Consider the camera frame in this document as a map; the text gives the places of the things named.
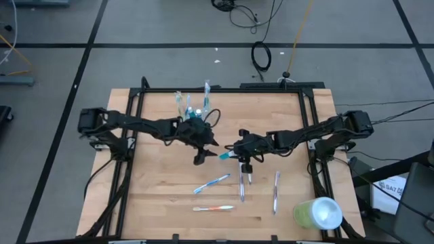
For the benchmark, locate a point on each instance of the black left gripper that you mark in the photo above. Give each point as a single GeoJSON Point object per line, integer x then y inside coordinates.
{"type": "Point", "coordinates": [195, 130]}

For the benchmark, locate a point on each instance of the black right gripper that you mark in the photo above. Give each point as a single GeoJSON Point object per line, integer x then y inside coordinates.
{"type": "Point", "coordinates": [254, 145]}

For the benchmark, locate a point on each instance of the teal mouthwash bottle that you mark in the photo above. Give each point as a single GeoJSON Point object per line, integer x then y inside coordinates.
{"type": "Point", "coordinates": [190, 111]}
{"type": "Point", "coordinates": [199, 112]}
{"type": "Point", "coordinates": [226, 155]}

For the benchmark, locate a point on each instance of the blue and white toothbrush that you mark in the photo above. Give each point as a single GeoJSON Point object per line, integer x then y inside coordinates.
{"type": "Point", "coordinates": [212, 183]}
{"type": "Point", "coordinates": [207, 95]}

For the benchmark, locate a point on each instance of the maroon and white toothbrush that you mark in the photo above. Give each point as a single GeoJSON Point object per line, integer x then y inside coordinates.
{"type": "Point", "coordinates": [276, 193]}

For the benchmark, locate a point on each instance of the green and white toothbrush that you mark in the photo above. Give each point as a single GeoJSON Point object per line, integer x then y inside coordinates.
{"type": "Point", "coordinates": [178, 100]}

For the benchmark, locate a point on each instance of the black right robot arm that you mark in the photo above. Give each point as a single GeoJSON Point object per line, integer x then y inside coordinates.
{"type": "Point", "coordinates": [315, 130]}

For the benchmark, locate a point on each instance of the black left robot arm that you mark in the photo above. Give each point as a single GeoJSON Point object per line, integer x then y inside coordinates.
{"type": "Point", "coordinates": [135, 120]}

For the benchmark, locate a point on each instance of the clear acrylic organizer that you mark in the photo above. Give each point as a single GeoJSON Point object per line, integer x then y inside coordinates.
{"type": "Point", "coordinates": [195, 100]}

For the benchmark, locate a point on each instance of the black round weight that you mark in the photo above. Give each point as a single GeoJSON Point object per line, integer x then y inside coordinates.
{"type": "Point", "coordinates": [286, 74]}

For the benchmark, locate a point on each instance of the green plastic cup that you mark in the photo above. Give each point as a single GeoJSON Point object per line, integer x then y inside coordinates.
{"type": "Point", "coordinates": [318, 213]}

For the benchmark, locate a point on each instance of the white printed box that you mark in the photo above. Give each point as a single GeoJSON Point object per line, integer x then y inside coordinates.
{"type": "Point", "coordinates": [386, 196]}

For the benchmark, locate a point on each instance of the black chair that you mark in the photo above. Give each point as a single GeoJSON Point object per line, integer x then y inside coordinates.
{"type": "Point", "coordinates": [417, 203]}

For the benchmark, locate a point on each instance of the black floor object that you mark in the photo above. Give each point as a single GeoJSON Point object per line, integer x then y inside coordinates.
{"type": "Point", "coordinates": [5, 113]}

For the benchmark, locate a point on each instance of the black aluminium table frame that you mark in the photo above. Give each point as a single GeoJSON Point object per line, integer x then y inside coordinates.
{"type": "Point", "coordinates": [220, 90]}

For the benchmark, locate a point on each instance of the grey base plate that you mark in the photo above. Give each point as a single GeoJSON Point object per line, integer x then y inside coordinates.
{"type": "Point", "coordinates": [17, 80]}

